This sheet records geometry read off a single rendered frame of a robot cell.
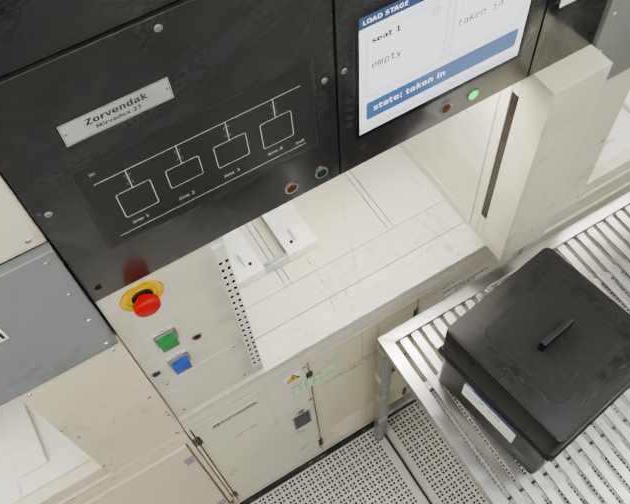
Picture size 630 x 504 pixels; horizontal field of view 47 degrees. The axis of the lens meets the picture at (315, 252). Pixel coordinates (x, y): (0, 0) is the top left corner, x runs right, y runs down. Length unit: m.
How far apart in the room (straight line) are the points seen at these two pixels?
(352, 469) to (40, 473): 1.07
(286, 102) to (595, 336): 0.79
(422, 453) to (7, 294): 1.65
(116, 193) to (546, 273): 0.89
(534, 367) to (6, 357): 0.88
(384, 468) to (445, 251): 0.92
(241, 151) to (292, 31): 0.17
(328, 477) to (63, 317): 1.45
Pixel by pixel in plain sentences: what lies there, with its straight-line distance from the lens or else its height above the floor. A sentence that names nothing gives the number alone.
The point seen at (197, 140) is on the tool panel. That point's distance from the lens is 0.88.
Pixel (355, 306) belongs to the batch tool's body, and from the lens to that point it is 1.56.
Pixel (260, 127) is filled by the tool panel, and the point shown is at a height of 1.58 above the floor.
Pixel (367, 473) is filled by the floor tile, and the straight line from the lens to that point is 2.34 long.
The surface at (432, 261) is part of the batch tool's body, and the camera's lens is 1.62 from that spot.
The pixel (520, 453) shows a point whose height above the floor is 0.81.
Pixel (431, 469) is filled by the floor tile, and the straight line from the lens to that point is 2.35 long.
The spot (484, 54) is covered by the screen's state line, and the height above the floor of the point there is 1.51.
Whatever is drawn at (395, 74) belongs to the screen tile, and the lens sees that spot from 1.00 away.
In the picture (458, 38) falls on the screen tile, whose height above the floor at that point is 1.57.
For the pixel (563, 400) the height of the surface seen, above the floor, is 1.01.
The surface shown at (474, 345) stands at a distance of 1.39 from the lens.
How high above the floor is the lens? 2.27
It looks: 59 degrees down
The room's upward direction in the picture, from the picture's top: 6 degrees counter-clockwise
